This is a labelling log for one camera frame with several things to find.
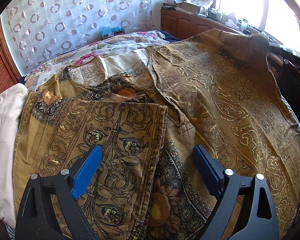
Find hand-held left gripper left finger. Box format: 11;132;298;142
15;145;103;240

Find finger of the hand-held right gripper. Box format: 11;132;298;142
267;40;300;67

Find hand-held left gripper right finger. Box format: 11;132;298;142
192;145;280;240

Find ochre paisley print garment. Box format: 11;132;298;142
12;29;300;240

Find pink white plush item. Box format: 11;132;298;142
226;17;240;29

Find wooden cabinet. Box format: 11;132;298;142
160;8;300;85

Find cardboard box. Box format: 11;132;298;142
181;0;205;14

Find navy blue blanket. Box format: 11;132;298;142
160;30;183;43

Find floral print blanket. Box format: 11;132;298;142
24;30;170;90

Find light blue packet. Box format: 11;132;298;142
99;25;125;39

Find wooden headboard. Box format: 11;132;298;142
0;17;22;110

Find sheer circle pattern curtain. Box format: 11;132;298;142
1;0;157;77

